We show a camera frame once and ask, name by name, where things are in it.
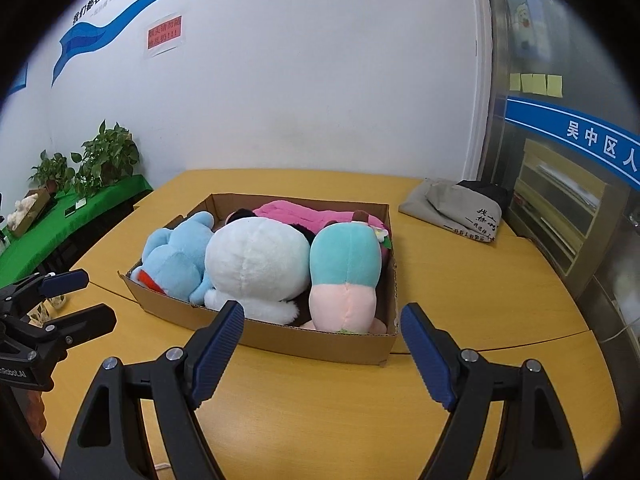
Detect light blue plush toy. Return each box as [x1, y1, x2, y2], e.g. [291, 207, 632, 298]
[130, 211, 215, 306]

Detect white panda plush toy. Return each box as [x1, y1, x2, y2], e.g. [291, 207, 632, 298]
[204, 209, 314, 325]

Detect teal pink plush toy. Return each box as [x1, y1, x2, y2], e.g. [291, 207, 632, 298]
[304, 221, 390, 335]

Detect pink plush bear toy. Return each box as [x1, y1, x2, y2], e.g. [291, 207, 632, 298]
[224, 200, 390, 263]

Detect leaf pattern paper cup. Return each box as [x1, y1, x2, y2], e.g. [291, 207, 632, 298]
[27, 295, 66, 327]

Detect small brown box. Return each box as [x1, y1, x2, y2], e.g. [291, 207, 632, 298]
[6, 188, 54, 238]

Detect green cloth covered table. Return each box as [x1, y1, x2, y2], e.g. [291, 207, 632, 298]
[0, 174, 153, 286]

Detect green potted plant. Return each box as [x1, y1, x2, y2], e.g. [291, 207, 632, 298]
[29, 150, 75, 194]
[70, 120, 140, 198]

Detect grey canvas bag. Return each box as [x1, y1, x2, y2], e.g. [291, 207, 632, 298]
[398, 179, 510, 243]

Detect yellow sticky notes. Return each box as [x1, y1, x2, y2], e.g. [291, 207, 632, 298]
[509, 73, 563, 99]

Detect red wall notice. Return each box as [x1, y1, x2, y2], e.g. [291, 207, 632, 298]
[144, 14, 184, 58]

